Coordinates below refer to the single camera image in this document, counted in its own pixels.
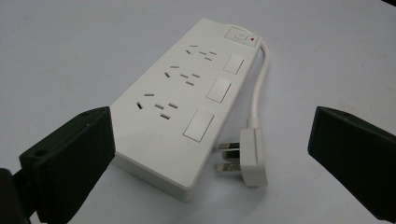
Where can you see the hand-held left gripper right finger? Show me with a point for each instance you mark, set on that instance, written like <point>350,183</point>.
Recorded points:
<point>355,146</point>

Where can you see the white power plug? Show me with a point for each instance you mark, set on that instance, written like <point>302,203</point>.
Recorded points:
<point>252,155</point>

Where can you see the white power strip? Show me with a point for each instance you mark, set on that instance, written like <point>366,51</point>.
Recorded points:
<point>174,115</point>

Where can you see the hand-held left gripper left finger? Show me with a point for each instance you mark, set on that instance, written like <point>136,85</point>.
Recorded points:
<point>68,161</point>

